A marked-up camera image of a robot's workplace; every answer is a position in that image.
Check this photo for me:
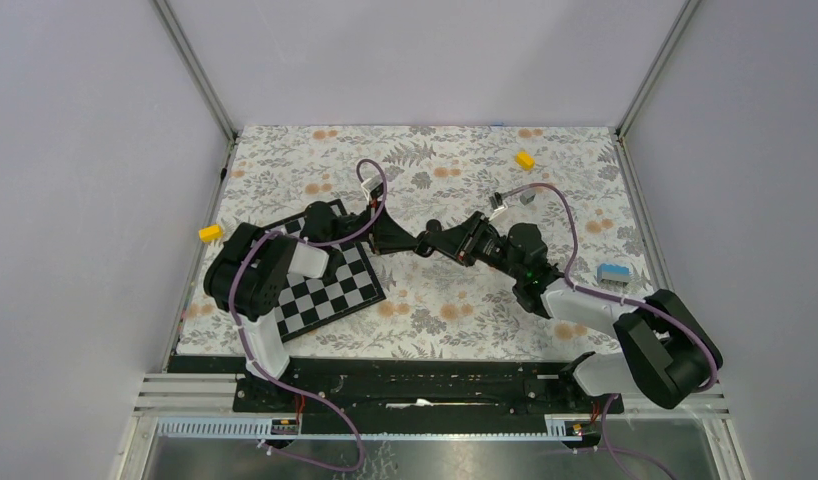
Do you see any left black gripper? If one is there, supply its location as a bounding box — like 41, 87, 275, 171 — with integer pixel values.
328, 199, 419, 256

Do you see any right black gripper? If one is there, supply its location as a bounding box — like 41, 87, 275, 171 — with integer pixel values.
424, 211, 524, 281

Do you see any black earbud charging case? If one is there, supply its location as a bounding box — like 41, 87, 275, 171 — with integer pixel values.
413, 231, 435, 258

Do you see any black oval case lid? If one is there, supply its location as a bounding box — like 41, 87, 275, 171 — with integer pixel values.
425, 219, 442, 233

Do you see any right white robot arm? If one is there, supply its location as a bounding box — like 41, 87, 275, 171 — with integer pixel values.
419, 212, 723, 412

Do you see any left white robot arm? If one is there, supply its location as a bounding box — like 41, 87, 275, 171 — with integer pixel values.
203, 200, 417, 411

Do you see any black white checkerboard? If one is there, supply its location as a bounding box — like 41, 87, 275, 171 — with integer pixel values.
273, 243, 386, 342

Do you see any small grey block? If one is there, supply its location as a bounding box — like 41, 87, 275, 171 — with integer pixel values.
519, 189, 536, 205

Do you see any yellow block far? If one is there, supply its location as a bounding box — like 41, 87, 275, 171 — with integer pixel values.
515, 151, 535, 171

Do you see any yellow block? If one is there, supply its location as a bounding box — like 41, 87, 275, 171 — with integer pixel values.
198, 224, 224, 243
515, 151, 535, 171

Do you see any floral patterned table mat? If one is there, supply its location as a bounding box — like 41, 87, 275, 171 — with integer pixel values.
214, 126, 654, 361

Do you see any blue white eraser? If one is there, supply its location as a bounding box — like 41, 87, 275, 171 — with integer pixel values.
596, 263, 632, 284

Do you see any yellow block left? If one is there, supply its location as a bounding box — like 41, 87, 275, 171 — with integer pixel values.
198, 224, 224, 243

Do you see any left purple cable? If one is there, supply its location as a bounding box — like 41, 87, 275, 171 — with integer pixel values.
227, 158, 388, 474

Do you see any purple cable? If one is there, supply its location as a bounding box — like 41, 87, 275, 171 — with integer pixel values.
227, 158, 388, 474
491, 183, 722, 480

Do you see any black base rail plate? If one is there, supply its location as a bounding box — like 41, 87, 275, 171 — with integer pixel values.
232, 357, 626, 437

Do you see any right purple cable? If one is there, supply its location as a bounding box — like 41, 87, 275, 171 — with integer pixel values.
491, 183, 722, 480

